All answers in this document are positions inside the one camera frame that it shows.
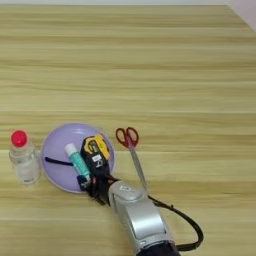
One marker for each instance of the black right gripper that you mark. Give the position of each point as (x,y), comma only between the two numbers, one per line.
(101,190)

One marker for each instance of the teal white glue stick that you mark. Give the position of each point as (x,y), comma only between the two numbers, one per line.
(78,161)

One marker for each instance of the purple round plate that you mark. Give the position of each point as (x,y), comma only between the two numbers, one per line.
(58,176)

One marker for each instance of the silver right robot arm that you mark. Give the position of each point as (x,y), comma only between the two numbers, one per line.
(143,220)

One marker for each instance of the small black box white label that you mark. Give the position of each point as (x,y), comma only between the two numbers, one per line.
(98,162)

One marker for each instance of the clear bottle red cap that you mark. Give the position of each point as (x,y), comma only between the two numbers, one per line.
(24,163)

